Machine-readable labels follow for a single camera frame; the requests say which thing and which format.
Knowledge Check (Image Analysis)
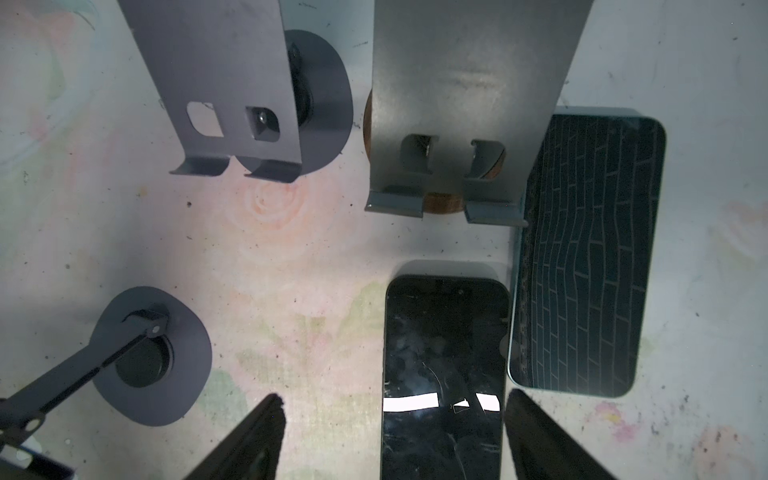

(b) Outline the grey stand wooden base right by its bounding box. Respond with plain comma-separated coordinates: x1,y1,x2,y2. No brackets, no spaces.
366,1,592,228

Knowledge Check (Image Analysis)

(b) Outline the teal edged black phone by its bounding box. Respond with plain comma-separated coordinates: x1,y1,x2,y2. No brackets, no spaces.
508,114,667,398

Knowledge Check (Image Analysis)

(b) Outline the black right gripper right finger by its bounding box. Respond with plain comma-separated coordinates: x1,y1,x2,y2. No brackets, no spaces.
503,389,614,480

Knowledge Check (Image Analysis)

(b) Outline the grey stand centre right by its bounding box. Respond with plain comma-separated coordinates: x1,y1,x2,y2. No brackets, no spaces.
1,286,213,446

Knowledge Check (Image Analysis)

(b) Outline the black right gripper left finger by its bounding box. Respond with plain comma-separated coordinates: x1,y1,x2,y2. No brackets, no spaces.
186,393,286,480

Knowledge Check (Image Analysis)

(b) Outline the grey stand rear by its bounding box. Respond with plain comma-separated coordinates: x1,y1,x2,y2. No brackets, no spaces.
119,1,354,183

